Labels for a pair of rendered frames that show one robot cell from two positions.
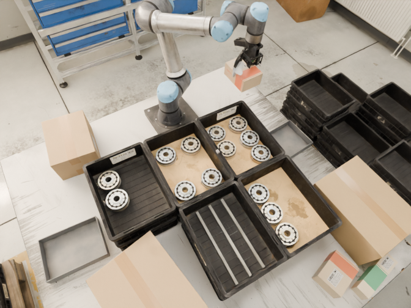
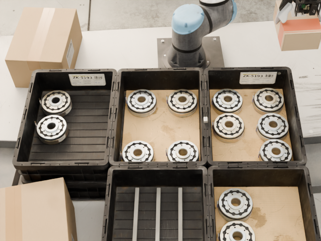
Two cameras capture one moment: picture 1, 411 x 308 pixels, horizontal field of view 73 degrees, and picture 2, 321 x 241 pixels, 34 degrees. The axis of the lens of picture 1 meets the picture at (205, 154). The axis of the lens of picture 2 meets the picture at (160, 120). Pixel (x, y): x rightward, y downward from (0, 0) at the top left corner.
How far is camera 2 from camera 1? 0.60 m
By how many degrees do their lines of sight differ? 21
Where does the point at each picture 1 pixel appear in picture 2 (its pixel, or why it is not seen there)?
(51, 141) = (21, 32)
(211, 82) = not seen: hidden behind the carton
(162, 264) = (52, 222)
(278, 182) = (279, 205)
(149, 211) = (81, 159)
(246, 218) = (198, 228)
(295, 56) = not seen: outside the picture
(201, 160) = (186, 128)
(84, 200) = not seen: hidden behind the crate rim
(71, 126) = (52, 23)
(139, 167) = (101, 103)
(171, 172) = (137, 125)
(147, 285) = (22, 235)
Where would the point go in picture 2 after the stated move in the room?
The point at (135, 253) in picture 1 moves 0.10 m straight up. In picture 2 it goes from (31, 194) to (22, 177)
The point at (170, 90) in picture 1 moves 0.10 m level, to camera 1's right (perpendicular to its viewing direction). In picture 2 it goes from (190, 17) to (213, 27)
